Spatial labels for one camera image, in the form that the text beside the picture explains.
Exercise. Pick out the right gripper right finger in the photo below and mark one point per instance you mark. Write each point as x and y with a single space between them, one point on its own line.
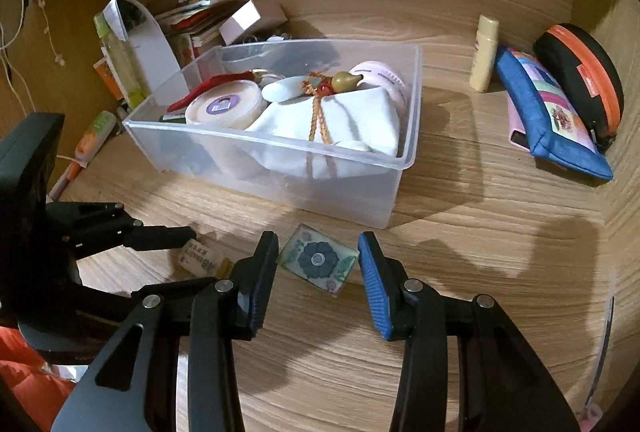
503 384

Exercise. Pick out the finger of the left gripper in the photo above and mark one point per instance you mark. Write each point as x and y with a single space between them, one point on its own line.
148 238

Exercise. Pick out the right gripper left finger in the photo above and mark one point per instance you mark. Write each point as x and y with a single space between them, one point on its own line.
131 385

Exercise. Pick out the round cream container purple label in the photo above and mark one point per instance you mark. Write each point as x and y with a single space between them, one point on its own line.
235 105

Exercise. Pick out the red cloth pouch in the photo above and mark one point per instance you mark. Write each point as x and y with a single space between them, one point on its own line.
209 84

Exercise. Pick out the white cloth pouch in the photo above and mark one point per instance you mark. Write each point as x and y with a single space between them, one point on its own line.
364 121

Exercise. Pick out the orange sleeve forearm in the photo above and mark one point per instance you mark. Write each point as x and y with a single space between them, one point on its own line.
41 394

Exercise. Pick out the small paper label card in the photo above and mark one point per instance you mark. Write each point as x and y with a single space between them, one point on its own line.
199 260

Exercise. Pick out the green orange tube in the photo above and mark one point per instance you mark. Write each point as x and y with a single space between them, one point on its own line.
94 137

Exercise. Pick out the white folded paper stand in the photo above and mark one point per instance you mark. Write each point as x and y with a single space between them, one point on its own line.
133 24

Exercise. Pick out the yellow green bottle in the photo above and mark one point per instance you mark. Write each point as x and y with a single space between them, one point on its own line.
125 67

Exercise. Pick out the clear plastic storage bin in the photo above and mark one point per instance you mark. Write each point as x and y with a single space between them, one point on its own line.
220 156

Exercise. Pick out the stack of books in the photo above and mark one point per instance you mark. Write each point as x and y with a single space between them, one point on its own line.
192 26

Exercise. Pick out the glass bowl with trinkets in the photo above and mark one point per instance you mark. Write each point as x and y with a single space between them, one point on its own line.
266 36

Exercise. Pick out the white pink small box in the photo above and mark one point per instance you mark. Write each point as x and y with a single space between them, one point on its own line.
254 16

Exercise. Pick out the pink phone under pouch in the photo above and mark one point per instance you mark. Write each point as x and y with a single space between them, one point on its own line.
517 133

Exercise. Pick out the blue patchwork pouch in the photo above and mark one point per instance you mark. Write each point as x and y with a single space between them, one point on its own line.
553 129

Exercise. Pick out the black orange zip case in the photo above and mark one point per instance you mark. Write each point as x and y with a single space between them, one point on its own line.
588 77

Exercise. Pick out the cream lotion bottle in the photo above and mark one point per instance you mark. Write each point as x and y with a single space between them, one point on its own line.
486 45

